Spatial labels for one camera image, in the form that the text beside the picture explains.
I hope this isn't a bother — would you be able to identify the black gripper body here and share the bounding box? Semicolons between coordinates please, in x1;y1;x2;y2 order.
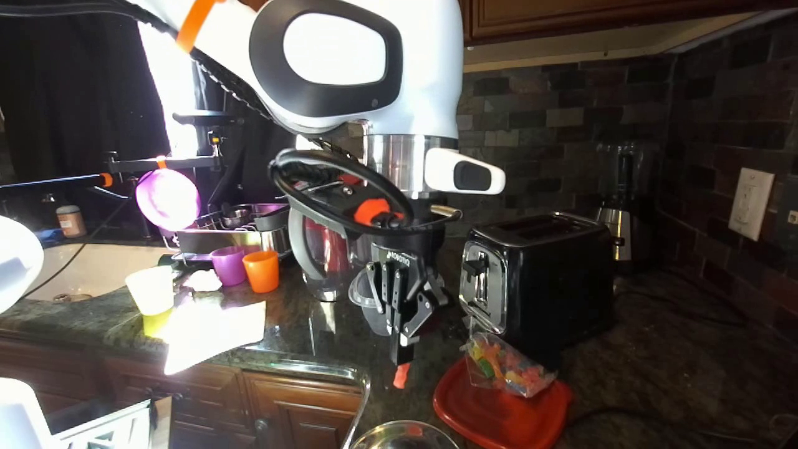
332;202;447;272

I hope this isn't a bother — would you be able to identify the orange red gummy bear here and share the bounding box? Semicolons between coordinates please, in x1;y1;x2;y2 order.
388;362;414;391

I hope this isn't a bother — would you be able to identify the clear bag of gummy bears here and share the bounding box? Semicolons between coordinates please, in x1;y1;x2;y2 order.
464;326;558;398

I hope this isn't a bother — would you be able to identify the red plastic container lid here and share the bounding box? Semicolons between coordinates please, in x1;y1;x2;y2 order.
431;356;573;449

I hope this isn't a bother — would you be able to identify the silver metal bowl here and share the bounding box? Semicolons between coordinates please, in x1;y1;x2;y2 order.
348;416;462;449

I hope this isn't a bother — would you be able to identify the purple plastic bowl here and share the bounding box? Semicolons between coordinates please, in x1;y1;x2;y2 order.
133;167;202;234

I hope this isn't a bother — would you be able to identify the clear pitcher with red lid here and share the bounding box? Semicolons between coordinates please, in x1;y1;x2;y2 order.
285;202;358;307

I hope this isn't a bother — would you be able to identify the orange plastic cup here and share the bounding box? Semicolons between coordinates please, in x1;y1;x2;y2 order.
242;246;285;297

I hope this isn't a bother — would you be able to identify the black toaster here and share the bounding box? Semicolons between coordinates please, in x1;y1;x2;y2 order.
457;209;619;358

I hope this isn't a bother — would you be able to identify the wooden base cabinet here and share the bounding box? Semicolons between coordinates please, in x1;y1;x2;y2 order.
0;326;368;449

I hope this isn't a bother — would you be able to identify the purple plastic cup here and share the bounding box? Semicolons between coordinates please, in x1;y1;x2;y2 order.
210;244;252;290

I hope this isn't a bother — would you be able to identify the white paper sheet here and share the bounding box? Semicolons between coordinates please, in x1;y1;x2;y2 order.
161;291;270;380

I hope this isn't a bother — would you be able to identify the metal dish pan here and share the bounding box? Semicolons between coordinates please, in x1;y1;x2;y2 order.
169;199;295;257

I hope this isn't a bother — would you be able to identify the small white dish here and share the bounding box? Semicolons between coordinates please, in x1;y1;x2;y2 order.
180;266;225;295

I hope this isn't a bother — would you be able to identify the dark blender with silver base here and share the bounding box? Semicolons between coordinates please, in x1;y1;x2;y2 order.
593;139;646;265

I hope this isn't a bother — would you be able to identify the yellow green plastic cup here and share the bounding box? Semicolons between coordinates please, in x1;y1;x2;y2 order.
140;307;175;338

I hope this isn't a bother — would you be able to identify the white plastic cup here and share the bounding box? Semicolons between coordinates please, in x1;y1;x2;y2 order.
123;265;176;316

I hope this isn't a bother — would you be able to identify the small brown jar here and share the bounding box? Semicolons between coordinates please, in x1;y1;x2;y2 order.
54;202;90;241

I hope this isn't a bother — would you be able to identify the white plastic crate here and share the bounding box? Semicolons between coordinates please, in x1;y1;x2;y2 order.
0;375;154;449

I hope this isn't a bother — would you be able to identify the orange cable clip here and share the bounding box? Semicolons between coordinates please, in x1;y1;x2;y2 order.
352;197;394;230

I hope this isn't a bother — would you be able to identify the orange cable strap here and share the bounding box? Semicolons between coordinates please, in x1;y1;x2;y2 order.
175;0;220;53

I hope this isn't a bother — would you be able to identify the white wall switch plate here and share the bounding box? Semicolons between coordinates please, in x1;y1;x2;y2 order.
727;164;778;244

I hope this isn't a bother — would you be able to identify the black camera mount rod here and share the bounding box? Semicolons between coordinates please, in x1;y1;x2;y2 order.
0;108;245;194

